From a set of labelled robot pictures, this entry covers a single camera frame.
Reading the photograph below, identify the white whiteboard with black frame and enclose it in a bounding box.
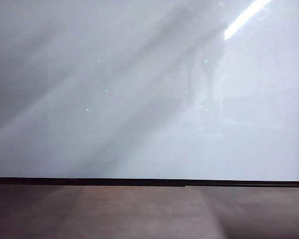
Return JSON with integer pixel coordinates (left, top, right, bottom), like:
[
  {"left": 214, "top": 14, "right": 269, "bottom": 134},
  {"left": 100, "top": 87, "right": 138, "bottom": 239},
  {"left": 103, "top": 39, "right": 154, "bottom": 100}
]
[{"left": 0, "top": 0, "right": 299, "bottom": 188}]

